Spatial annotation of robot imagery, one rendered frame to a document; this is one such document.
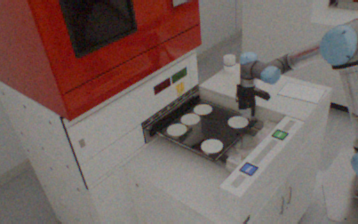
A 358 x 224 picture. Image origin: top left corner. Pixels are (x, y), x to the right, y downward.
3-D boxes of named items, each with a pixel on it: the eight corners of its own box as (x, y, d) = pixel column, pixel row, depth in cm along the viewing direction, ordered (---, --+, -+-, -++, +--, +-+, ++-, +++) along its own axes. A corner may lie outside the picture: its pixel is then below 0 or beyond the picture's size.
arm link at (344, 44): (409, 169, 112) (372, 13, 104) (387, 189, 105) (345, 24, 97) (374, 165, 122) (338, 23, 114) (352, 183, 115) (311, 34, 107)
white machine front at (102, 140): (85, 188, 150) (59, 116, 127) (196, 105, 197) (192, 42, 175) (90, 191, 148) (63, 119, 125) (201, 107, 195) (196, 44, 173)
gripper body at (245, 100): (235, 102, 164) (235, 82, 157) (252, 100, 164) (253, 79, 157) (239, 111, 157) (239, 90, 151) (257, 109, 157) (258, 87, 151)
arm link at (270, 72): (288, 63, 139) (267, 56, 146) (270, 71, 133) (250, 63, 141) (286, 80, 143) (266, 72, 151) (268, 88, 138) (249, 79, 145)
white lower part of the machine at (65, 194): (59, 226, 235) (17, 137, 190) (142, 161, 283) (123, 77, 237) (124, 287, 194) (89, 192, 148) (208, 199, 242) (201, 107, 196)
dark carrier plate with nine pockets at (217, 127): (159, 132, 166) (159, 132, 166) (201, 101, 186) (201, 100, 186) (214, 159, 146) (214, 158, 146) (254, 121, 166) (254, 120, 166)
